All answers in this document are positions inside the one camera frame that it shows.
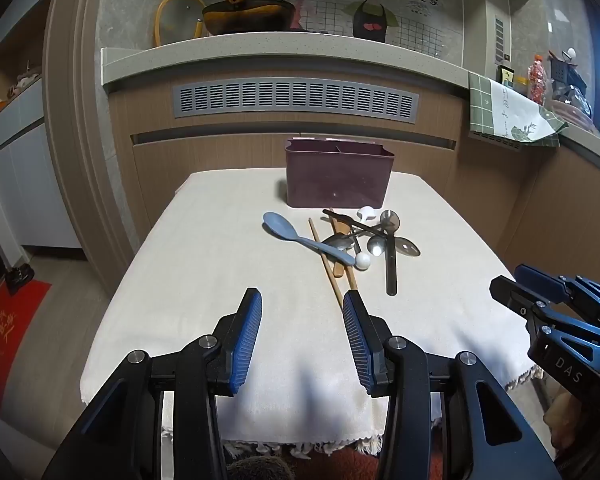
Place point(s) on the white tablecloth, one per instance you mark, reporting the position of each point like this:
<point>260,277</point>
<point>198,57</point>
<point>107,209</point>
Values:
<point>205,285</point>

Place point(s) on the metal spoon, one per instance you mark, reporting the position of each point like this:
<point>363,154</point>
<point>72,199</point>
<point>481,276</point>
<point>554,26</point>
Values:
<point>377,246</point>
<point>408,246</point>
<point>339,242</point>

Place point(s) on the red filled plastic bottle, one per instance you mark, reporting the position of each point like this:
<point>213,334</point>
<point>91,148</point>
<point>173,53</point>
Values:
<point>536,80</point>

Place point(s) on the dark sauce bottle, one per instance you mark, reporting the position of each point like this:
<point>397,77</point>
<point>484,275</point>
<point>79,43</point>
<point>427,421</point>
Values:
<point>505,75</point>

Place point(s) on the short grey vent grille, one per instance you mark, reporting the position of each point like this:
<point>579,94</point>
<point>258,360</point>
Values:
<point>495,139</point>

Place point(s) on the red floor mat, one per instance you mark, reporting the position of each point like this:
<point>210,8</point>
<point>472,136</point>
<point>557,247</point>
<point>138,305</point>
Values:
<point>5,340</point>

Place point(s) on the small black floor object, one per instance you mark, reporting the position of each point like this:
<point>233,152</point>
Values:
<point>20,277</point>

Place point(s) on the brown wooden cabinet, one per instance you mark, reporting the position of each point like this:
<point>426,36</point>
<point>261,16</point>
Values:
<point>210,145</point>

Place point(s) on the glass lid with yellow rim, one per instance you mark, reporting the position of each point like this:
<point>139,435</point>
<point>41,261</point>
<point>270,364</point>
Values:
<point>172,15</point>

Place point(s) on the white plastic spoon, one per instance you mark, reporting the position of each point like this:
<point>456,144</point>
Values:
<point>364,260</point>

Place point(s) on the grey stone countertop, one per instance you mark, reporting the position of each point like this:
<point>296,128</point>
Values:
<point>290,55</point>

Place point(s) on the purple utensil holder box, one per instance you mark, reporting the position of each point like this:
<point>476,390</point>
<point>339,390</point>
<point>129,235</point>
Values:
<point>337,175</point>

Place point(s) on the blue plastic spoon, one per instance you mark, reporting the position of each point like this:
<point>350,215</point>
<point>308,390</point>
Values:
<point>280,225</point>

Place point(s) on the person's right hand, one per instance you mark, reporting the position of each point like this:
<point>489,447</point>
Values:
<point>580,432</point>

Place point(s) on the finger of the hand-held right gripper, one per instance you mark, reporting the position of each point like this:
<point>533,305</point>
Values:
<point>542,280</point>
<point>517,300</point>

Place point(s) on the black kitchen rack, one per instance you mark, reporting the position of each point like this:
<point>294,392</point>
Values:
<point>570,77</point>

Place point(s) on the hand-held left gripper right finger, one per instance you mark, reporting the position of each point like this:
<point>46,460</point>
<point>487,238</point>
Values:
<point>357,347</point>

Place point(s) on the cartoon wall poster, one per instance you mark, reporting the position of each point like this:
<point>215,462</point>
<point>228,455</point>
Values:
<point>375,5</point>

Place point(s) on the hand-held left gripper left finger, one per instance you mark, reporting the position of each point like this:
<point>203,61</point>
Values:
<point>245,342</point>

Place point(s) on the white cabinet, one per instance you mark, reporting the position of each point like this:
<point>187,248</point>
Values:
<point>25,185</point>

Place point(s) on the wooden spoon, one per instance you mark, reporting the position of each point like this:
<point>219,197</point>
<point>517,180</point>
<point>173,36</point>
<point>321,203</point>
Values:
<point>338,266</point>

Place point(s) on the green checkered cloth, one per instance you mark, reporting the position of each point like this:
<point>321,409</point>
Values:
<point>505,110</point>

